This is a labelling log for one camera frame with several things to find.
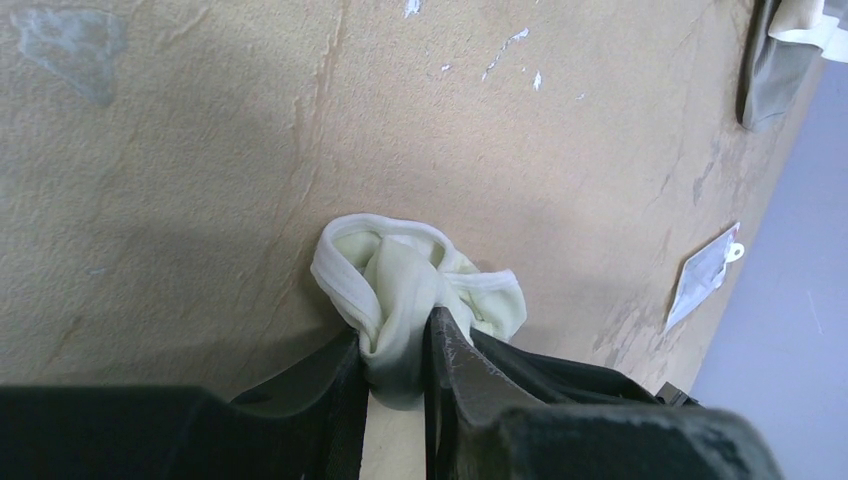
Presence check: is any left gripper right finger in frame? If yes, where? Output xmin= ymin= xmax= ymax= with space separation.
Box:
xmin=422 ymin=307 xmax=783 ymax=479

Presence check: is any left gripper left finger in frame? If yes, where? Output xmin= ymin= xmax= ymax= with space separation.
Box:
xmin=1 ymin=330 xmax=368 ymax=479

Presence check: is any clear plastic packaging bag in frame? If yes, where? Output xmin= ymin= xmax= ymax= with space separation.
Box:
xmin=663 ymin=221 xmax=746 ymax=334

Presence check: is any grey underwear with beige band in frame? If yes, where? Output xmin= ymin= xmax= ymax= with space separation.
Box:
xmin=737 ymin=0 xmax=847 ymax=132

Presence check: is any pale yellow underwear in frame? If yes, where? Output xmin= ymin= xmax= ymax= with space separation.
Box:
xmin=310 ymin=213 xmax=527 ymax=410

